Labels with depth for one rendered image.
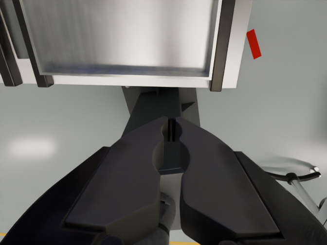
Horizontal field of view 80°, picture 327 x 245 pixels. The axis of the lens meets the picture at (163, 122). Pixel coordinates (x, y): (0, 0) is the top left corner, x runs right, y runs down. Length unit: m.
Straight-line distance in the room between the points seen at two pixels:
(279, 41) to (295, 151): 0.81
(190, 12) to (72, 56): 0.20
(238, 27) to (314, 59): 1.16
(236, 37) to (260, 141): 1.28
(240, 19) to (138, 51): 0.16
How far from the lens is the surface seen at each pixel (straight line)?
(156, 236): 0.55
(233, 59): 0.35
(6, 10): 0.41
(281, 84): 1.43
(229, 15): 0.32
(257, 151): 1.62
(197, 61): 0.33
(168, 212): 0.60
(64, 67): 0.38
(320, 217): 1.48
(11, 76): 0.41
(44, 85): 0.38
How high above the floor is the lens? 1.21
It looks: 62 degrees down
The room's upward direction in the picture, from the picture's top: 175 degrees counter-clockwise
